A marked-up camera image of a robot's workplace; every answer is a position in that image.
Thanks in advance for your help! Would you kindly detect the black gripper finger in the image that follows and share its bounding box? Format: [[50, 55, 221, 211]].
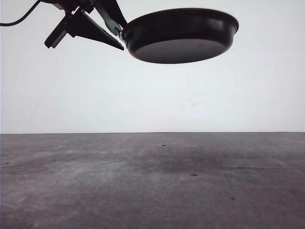
[[65, 12, 124, 50], [99, 0, 127, 27]]

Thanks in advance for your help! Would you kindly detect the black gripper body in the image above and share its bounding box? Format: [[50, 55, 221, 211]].
[[44, 0, 93, 48]]

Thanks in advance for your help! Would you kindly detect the black frying pan mint handle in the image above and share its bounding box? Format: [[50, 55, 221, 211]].
[[93, 0, 239, 64]]

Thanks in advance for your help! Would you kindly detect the black cable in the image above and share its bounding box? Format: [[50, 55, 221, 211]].
[[0, 0, 41, 27]]

